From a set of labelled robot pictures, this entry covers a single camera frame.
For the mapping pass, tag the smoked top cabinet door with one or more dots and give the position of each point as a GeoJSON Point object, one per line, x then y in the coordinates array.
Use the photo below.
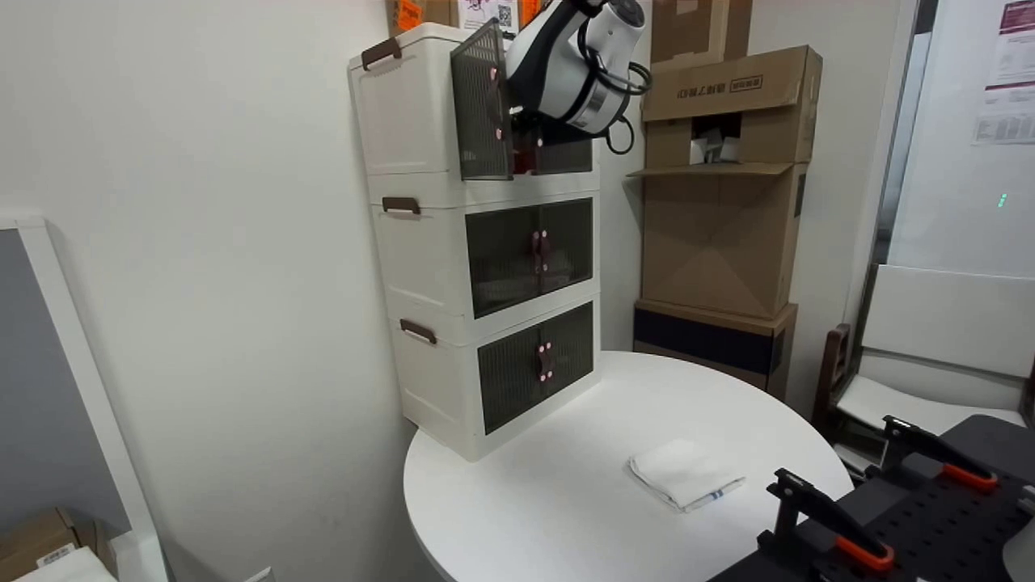
{"type": "Point", "coordinates": [483, 128]}

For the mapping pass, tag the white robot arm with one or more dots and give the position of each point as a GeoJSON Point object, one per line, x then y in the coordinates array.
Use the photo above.
{"type": "Point", "coordinates": [569, 71]}

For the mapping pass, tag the white three-tier storage cabinet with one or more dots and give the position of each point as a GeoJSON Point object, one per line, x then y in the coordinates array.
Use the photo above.
{"type": "Point", "coordinates": [489, 284]}

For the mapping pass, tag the white folded cloth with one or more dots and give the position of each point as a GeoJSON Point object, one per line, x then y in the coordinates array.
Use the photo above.
{"type": "Point", "coordinates": [683, 476]}

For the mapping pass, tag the tall cardboard box stack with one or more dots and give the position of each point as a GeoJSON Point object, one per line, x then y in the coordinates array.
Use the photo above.
{"type": "Point", "coordinates": [725, 154]}

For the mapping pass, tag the orange white box on top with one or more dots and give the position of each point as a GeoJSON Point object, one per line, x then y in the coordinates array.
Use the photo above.
{"type": "Point", "coordinates": [462, 14]}

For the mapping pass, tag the black orange clamp front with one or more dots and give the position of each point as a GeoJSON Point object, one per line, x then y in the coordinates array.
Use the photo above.
{"type": "Point", "coordinates": [800, 499]}

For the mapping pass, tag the black orange clamp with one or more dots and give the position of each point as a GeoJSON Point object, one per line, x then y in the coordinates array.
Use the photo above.
{"type": "Point", "coordinates": [903, 437]}
{"type": "Point", "coordinates": [800, 499]}

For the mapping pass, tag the black orange clamp rear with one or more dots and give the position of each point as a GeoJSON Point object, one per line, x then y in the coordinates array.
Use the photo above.
{"type": "Point", "coordinates": [903, 437]}

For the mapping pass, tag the white panel leaning right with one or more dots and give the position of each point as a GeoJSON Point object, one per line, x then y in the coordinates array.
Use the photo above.
{"type": "Point", "coordinates": [941, 346]}

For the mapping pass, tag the white framed board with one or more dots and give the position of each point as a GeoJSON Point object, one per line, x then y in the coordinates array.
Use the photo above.
{"type": "Point", "coordinates": [72, 504]}

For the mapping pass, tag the wall poster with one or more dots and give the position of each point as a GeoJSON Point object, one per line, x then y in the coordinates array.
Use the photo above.
{"type": "Point", "coordinates": [1006, 90]}

